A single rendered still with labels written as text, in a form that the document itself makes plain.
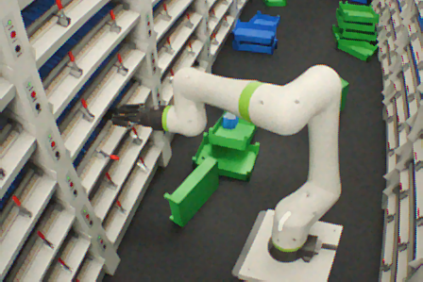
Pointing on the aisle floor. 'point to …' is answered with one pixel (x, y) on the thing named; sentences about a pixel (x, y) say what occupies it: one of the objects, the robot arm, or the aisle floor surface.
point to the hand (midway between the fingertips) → (109, 113)
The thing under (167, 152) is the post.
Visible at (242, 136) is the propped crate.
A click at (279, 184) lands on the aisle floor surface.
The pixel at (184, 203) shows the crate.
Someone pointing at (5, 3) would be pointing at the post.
